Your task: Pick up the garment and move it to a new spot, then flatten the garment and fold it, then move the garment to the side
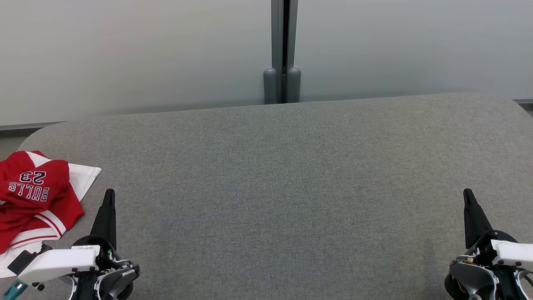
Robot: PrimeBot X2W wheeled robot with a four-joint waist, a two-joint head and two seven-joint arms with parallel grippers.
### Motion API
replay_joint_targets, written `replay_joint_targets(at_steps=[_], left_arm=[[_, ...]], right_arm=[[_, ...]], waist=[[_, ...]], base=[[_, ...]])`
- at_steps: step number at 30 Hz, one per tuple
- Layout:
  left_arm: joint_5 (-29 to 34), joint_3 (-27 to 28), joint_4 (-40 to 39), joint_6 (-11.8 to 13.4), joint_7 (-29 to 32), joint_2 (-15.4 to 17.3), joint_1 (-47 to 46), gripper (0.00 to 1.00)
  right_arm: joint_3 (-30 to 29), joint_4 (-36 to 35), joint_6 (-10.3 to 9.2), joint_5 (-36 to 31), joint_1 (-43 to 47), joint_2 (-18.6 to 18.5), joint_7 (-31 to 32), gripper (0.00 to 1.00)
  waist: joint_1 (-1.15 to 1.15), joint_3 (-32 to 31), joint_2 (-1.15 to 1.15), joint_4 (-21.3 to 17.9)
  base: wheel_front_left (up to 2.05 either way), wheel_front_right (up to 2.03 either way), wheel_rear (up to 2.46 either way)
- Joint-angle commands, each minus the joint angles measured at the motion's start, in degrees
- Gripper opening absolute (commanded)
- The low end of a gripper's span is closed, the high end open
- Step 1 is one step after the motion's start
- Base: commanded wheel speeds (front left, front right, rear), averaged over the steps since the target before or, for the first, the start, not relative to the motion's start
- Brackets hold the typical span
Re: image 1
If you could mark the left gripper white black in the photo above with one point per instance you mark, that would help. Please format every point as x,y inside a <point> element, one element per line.
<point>62,262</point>

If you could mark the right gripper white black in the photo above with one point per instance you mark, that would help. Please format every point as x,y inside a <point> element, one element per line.
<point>512,252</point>

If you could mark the red Bulls jersey white sleeves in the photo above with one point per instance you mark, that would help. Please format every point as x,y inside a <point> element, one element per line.
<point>64,216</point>

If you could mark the red Bulls 23 shorts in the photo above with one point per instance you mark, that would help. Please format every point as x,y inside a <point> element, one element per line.
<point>46,185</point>

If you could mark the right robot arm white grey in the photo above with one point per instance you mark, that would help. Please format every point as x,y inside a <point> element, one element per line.
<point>470,279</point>

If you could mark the grey fabric sofa surface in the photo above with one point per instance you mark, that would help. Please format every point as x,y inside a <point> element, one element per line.
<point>291,187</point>

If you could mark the left black wrist camera box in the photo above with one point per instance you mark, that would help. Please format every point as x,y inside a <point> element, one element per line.
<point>23,260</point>

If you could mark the grey partition bottom rail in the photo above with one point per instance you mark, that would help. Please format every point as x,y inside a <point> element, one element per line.
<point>25,126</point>
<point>524,101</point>

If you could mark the grey door frame post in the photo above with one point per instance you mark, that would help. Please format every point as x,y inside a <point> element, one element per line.
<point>277,33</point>

